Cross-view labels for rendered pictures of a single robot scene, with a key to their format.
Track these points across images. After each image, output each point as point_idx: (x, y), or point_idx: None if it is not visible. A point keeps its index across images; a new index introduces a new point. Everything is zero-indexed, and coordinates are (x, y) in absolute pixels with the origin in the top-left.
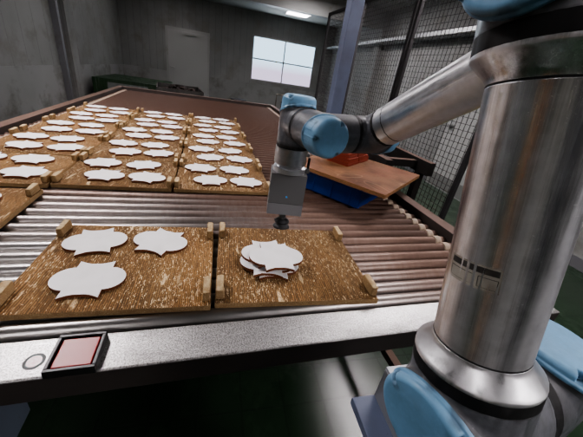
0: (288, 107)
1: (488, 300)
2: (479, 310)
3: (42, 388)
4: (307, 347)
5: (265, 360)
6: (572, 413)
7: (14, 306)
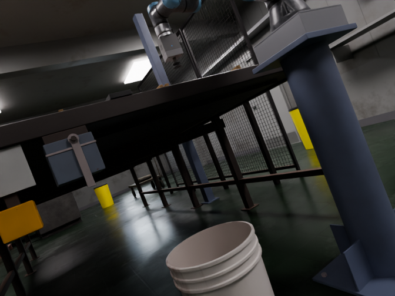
0: (151, 7)
1: None
2: None
3: (111, 107)
4: (221, 74)
5: (206, 84)
6: None
7: None
